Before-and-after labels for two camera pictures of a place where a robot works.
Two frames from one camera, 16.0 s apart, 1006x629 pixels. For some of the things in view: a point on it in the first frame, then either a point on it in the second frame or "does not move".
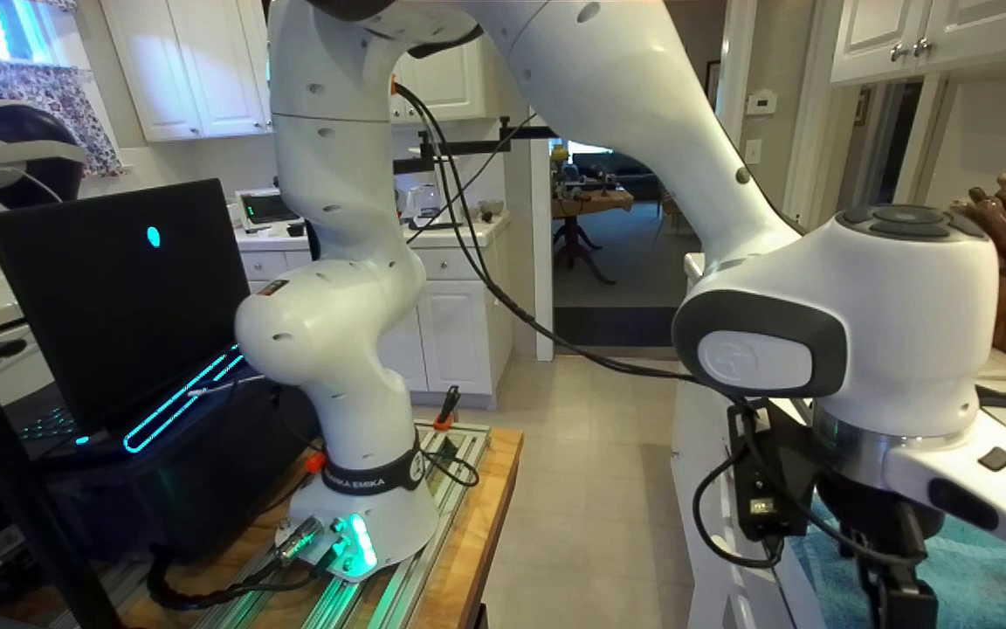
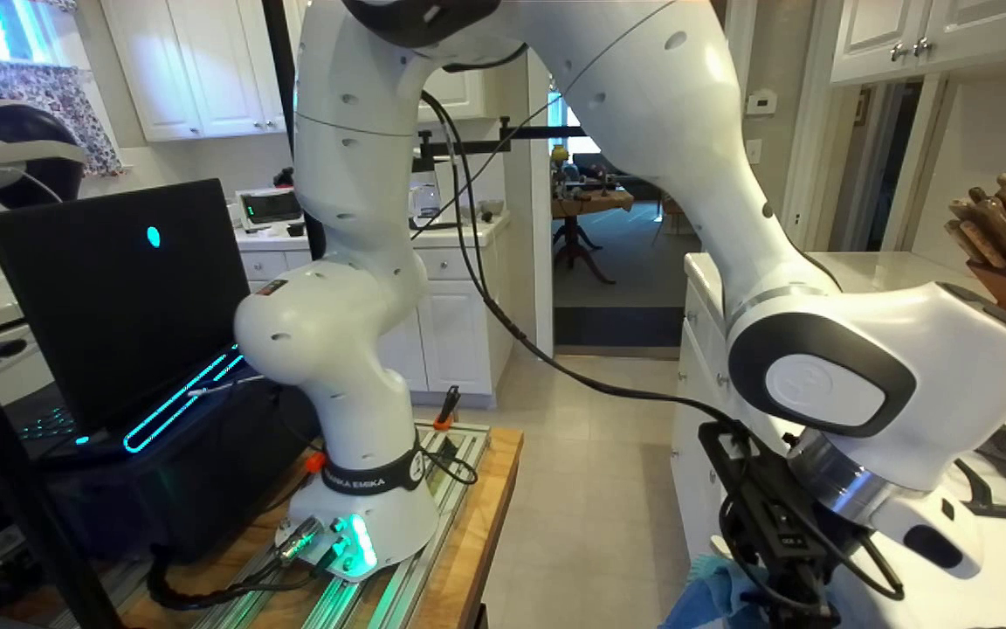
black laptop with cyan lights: x=134 y=309 does not move
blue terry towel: x=975 y=579 to x=713 y=596
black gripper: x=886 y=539 to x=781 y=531
